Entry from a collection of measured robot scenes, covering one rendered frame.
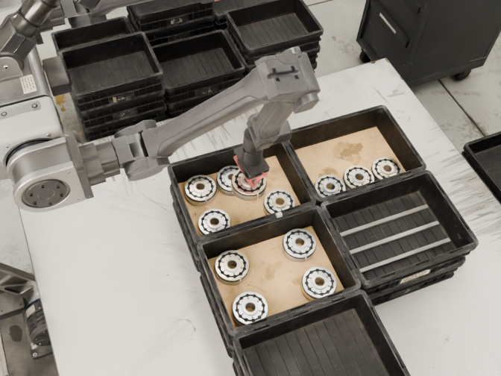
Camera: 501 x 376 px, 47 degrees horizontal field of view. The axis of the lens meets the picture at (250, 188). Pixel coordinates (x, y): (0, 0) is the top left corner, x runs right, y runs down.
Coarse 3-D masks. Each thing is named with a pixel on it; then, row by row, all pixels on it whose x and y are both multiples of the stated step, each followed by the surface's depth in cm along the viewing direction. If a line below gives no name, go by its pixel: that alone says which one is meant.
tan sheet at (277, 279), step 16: (272, 240) 181; (256, 256) 177; (272, 256) 178; (320, 256) 178; (256, 272) 174; (272, 272) 174; (288, 272) 175; (304, 272) 175; (224, 288) 171; (240, 288) 171; (256, 288) 171; (272, 288) 172; (288, 288) 172; (336, 288) 172; (272, 304) 169; (288, 304) 169
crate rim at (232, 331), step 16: (304, 208) 176; (320, 208) 176; (256, 224) 172; (208, 240) 168; (336, 240) 170; (208, 272) 162; (352, 272) 165; (352, 288) 162; (224, 304) 157; (304, 304) 158; (224, 320) 155; (272, 320) 155
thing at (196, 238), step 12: (240, 144) 189; (204, 156) 186; (288, 156) 188; (168, 168) 182; (300, 180) 182; (180, 192) 177; (180, 204) 175; (300, 204) 177; (312, 204) 177; (264, 216) 174; (276, 216) 174; (192, 228) 170; (228, 228) 171
